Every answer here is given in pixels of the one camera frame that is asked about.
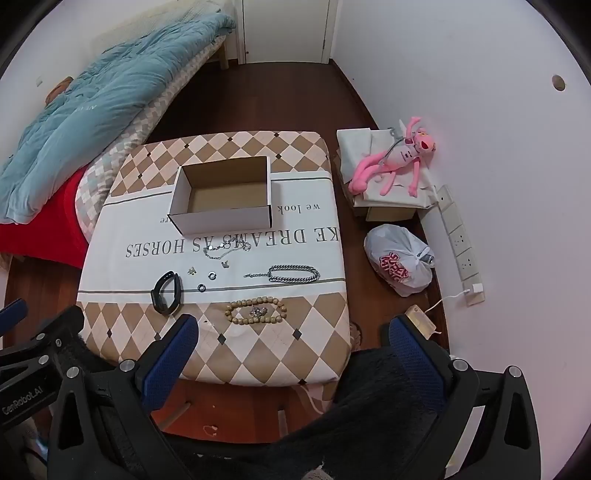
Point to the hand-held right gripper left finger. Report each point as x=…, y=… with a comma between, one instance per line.
x=170, y=362

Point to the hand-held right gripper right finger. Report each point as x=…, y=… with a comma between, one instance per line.
x=415, y=360

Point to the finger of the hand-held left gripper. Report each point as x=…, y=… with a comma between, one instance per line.
x=11, y=314
x=51, y=334

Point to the black wristband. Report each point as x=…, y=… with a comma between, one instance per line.
x=157, y=295

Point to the rhinestone ornament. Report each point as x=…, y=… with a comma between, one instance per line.
x=258, y=312

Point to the cardboard box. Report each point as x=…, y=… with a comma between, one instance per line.
x=221, y=196

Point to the person's foot in sandal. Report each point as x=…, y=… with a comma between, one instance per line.
x=356, y=336

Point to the person's dark trousers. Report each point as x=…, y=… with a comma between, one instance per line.
x=369, y=415

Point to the red bed cloth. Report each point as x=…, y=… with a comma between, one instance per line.
x=41, y=230

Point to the white charger plug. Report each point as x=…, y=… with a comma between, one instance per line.
x=477, y=289

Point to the white plastic bag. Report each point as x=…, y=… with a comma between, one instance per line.
x=392, y=249

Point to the white power strip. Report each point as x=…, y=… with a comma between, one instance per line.
x=459, y=240

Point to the table with checkered cloth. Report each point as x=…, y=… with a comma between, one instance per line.
x=134, y=221

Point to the brown cardboard carton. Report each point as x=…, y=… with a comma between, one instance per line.
x=392, y=213

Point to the pink plush toy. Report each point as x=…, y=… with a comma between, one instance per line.
x=401, y=157

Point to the light blue quilt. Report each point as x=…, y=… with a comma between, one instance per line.
x=92, y=120

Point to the brown pillow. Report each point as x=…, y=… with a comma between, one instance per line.
x=59, y=90

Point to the checkered bed sheet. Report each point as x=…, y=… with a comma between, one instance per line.
x=157, y=108

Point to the wooden bed leg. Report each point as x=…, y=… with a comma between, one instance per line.
x=225, y=55

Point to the cream bed pad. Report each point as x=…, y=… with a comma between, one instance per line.
x=138, y=27

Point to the white door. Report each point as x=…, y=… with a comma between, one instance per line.
x=281, y=27

